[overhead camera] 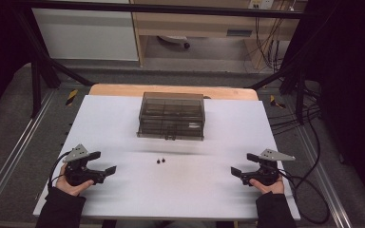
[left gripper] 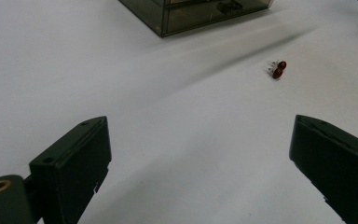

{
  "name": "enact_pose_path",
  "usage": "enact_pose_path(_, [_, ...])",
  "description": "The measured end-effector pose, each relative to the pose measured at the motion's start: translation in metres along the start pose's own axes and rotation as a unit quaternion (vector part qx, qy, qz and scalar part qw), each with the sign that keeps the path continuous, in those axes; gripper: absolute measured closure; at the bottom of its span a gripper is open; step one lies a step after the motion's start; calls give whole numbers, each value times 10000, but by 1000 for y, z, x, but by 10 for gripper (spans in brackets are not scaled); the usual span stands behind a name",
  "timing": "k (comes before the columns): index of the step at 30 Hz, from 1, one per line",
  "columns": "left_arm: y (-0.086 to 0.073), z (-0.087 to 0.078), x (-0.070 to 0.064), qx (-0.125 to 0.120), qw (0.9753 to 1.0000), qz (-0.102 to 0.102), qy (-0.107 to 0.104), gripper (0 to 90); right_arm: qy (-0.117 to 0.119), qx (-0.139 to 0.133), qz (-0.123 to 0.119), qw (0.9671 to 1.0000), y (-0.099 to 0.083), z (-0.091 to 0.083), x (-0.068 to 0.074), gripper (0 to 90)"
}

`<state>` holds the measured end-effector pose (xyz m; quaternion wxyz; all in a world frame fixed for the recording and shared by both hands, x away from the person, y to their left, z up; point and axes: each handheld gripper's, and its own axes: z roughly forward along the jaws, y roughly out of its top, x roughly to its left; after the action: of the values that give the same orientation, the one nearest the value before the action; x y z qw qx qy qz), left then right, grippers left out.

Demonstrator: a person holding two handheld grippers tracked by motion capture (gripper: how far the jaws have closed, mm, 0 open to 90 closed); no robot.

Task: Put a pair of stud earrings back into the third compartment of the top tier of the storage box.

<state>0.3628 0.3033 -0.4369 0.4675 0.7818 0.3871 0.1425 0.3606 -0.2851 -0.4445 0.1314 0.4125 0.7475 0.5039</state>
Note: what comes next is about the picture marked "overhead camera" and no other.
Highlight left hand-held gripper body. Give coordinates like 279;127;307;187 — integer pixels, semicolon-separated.
62;143;106;187

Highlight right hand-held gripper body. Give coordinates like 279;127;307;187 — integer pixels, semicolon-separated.
240;148;297;187

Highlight person's right hand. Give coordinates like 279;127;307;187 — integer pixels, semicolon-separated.
249;175;285;195

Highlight person's left hand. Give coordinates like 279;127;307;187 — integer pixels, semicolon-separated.
55;164;95;198

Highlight wooden table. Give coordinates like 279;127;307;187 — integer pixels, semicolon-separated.
88;83;259;102

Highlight smoky transparent drawer box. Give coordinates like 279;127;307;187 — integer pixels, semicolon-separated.
137;91;206;142

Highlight white cabinet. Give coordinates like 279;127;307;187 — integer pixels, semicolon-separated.
31;0;140;62

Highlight office chair base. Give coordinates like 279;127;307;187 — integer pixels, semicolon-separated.
156;34;191;50

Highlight wooden office desk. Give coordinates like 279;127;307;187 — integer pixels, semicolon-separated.
129;0;308;68

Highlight left hand-held gripper cable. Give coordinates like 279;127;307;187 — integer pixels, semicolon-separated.
47;150;73;192

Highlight hand-held gripper cable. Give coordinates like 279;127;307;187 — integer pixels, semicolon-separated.
47;150;73;192
278;169;331;225

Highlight aluminium floor rail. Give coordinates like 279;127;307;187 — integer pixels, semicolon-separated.
0;89;57;217
297;124;354;228

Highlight bundle of black floor cables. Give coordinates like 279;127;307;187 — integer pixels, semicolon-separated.
268;85;323;138

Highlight right hand-held gripper cable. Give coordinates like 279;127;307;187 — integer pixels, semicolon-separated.
278;169;331;225

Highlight hanging black desk cables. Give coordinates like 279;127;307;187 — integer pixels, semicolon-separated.
242;0;298;73

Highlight white wall socket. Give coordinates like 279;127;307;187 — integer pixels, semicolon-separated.
248;0;276;10

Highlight black metal frame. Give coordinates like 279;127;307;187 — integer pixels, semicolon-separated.
9;0;322;125

